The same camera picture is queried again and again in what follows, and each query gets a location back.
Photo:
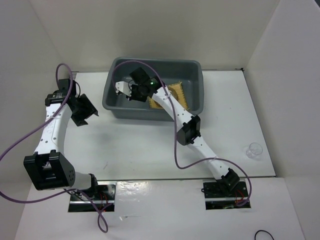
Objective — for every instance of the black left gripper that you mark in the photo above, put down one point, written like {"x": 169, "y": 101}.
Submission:
{"x": 79, "y": 120}

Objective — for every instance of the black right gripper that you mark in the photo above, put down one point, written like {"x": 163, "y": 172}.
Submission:
{"x": 133, "y": 97}

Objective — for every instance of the clear glass oval dish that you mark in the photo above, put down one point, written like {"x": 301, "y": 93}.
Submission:
{"x": 176, "y": 92}

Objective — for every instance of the bamboo woven mat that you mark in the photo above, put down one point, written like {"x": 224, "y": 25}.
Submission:
{"x": 154, "y": 105}

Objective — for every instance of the clear plastic cup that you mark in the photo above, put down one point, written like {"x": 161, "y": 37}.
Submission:
{"x": 254, "y": 150}

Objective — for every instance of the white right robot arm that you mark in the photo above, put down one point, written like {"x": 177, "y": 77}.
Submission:
{"x": 186, "y": 128}

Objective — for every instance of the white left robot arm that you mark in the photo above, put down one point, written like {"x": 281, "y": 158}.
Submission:
{"x": 48, "y": 168}

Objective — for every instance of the grey plastic bin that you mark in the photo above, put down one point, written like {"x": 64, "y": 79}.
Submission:
{"x": 187, "y": 72}

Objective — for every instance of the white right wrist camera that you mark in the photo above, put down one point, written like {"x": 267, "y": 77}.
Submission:
{"x": 122, "y": 87}

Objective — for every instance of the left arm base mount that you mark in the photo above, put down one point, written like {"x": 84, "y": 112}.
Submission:
{"x": 103, "y": 199}

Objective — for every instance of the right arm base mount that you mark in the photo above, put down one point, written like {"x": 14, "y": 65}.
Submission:
{"x": 215, "y": 199}

